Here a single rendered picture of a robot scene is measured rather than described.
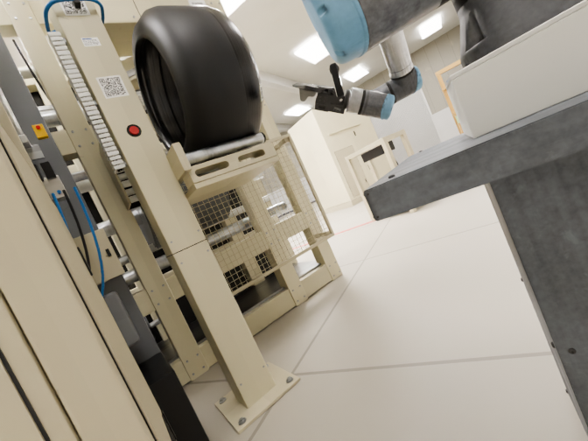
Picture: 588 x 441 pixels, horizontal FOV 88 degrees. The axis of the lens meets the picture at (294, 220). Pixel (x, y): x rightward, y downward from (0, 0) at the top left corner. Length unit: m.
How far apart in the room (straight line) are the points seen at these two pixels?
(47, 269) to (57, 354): 0.08
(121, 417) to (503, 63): 0.57
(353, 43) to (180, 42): 0.74
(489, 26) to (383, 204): 0.29
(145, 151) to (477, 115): 1.00
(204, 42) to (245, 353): 1.08
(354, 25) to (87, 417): 0.57
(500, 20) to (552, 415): 0.75
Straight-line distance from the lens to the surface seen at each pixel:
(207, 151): 1.15
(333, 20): 0.52
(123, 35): 1.83
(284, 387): 1.27
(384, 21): 0.54
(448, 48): 13.41
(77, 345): 0.40
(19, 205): 0.41
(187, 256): 1.13
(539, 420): 0.90
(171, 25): 1.22
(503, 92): 0.46
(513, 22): 0.53
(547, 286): 0.54
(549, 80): 0.47
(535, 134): 0.36
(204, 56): 1.16
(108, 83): 1.28
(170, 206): 1.15
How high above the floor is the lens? 0.63
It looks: 4 degrees down
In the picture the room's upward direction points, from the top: 24 degrees counter-clockwise
